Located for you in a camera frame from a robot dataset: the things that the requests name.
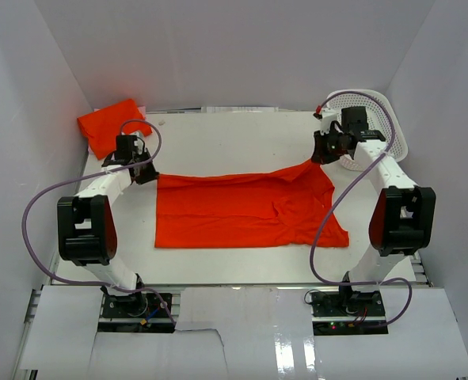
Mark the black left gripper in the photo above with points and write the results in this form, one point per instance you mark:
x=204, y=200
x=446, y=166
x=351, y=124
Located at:
x=150, y=175

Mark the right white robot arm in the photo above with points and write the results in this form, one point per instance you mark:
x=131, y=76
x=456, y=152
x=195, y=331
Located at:
x=402, y=219

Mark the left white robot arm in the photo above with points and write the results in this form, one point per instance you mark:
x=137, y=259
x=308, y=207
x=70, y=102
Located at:
x=86, y=229

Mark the orange t-shirt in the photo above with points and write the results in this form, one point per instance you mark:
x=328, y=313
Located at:
x=101, y=127
x=252, y=210

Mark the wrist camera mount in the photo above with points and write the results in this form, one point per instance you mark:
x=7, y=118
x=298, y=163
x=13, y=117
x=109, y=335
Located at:
x=325, y=116
x=141, y=145

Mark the aluminium frame rail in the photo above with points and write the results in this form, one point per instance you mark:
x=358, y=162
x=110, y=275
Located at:
x=19, y=373

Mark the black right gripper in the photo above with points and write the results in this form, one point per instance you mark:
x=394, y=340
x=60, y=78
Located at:
x=321, y=156

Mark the white perforated plastic basket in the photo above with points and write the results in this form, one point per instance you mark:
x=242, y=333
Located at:
x=377, y=118

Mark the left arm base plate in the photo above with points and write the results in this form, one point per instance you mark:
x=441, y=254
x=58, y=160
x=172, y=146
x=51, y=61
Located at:
x=137, y=313

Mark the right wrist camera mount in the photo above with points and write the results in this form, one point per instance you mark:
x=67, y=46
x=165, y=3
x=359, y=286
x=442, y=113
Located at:
x=325, y=116

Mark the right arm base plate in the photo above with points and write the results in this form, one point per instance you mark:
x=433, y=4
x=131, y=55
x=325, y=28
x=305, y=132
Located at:
x=333, y=314

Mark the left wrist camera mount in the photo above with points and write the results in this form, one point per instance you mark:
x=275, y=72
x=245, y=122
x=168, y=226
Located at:
x=141, y=145

